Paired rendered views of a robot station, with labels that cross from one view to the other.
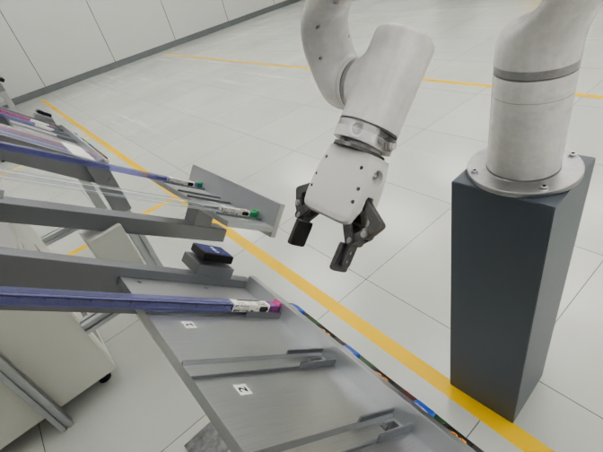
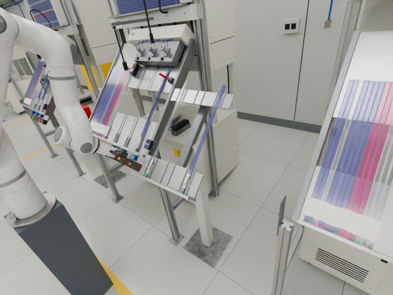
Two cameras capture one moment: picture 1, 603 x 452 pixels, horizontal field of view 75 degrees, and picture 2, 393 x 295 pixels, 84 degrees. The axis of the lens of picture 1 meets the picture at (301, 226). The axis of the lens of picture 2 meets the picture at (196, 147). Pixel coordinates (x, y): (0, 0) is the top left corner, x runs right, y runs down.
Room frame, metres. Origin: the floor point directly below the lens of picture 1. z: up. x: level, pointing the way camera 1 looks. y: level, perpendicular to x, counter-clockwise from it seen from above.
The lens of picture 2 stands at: (1.50, 0.10, 1.34)
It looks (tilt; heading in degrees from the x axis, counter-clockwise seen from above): 32 degrees down; 164
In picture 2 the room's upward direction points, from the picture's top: 8 degrees counter-clockwise
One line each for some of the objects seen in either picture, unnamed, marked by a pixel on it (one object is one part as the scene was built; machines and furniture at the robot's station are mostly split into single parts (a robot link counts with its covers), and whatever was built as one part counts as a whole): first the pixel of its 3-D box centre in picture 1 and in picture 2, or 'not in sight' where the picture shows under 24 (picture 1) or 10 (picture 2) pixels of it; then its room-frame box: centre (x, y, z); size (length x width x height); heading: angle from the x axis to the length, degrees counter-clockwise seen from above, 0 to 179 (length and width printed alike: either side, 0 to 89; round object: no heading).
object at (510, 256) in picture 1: (505, 297); (67, 256); (0.59, -0.42, 0.35); 0.18 x 0.18 x 0.70; 34
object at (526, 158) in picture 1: (528, 122); (21, 194); (0.59, -0.42, 0.79); 0.19 x 0.19 x 0.18
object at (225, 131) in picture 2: not in sight; (186, 148); (-0.15, 0.48, 0.31); 0.70 x 0.65 x 0.62; 31
